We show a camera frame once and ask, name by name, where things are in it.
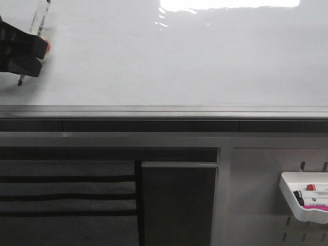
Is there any red magnet in tape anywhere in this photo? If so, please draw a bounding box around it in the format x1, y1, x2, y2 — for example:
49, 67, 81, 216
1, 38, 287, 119
44, 39, 51, 58

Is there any white glossy whiteboard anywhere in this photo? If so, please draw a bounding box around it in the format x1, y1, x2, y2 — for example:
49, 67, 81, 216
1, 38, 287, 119
1, 1, 327, 119

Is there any dark grey flat panel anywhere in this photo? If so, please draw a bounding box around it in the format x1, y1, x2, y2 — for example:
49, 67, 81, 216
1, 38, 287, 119
142, 162, 217, 245

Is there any white plastic marker tray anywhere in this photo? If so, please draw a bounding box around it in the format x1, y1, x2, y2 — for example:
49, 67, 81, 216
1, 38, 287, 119
279, 172, 327, 224

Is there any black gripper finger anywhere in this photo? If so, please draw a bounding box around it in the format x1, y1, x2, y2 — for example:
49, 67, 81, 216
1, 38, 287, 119
1, 55, 42, 77
1, 19, 48, 59

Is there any black-capped marker in tray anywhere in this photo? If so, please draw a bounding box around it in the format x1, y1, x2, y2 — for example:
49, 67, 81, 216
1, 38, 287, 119
293, 190, 328, 207

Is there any white black-tipped whiteboard marker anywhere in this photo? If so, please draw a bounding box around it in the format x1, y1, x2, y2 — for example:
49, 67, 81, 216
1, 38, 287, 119
17, 0, 52, 87

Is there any grey metal pegboard frame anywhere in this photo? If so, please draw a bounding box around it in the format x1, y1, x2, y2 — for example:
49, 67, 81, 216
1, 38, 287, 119
1, 132, 327, 245

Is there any grey fabric black-striped organizer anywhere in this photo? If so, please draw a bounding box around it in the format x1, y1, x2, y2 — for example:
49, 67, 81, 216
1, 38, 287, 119
1, 160, 145, 245

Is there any red-capped marker in tray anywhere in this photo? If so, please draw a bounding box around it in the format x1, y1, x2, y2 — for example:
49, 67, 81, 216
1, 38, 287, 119
306, 184, 328, 192

